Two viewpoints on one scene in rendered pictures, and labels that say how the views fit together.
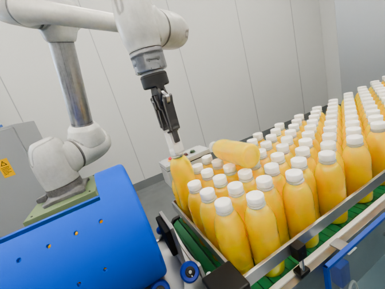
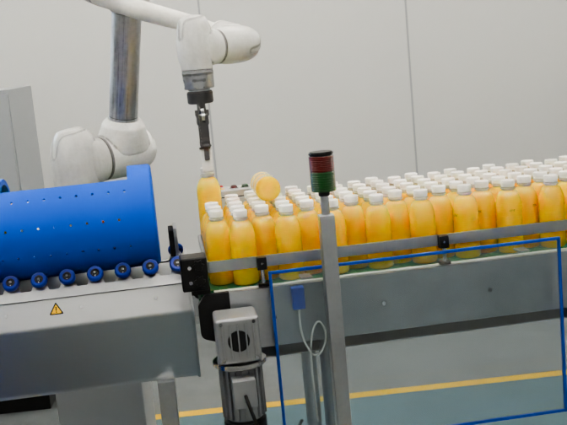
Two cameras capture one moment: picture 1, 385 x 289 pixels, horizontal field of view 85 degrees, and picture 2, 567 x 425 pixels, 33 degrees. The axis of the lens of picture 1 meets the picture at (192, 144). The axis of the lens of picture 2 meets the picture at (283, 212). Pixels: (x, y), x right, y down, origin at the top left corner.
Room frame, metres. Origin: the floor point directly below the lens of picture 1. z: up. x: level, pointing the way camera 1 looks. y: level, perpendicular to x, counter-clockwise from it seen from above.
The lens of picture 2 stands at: (-2.03, -0.87, 1.53)
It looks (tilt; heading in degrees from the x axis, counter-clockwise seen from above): 10 degrees down; 15
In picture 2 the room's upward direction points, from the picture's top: 5 degrees counter-clockwise
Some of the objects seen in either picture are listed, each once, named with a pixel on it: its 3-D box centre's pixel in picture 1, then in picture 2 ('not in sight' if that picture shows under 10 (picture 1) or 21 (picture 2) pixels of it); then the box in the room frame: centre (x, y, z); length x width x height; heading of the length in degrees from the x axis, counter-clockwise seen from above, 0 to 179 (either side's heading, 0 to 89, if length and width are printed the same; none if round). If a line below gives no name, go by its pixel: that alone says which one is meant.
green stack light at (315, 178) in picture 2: not in sight; (322, 180); (0.30, -0.36, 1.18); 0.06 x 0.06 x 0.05
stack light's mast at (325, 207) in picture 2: not in sight; (323, 183); (0.30, -0.36, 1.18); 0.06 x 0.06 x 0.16
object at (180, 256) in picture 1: (169, 239); (174, 247); (0.49, 0.13, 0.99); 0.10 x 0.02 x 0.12; 22
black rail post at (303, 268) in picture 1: (299, 258); (262, 271); (0.37, -0.16, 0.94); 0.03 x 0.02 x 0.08; 112
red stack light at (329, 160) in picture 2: not in sight; (321, 163); (0.30, -0.36, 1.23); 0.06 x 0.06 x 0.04
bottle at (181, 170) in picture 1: (184, 180); (209, 204); (0.62, 0.06, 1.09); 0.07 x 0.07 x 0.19
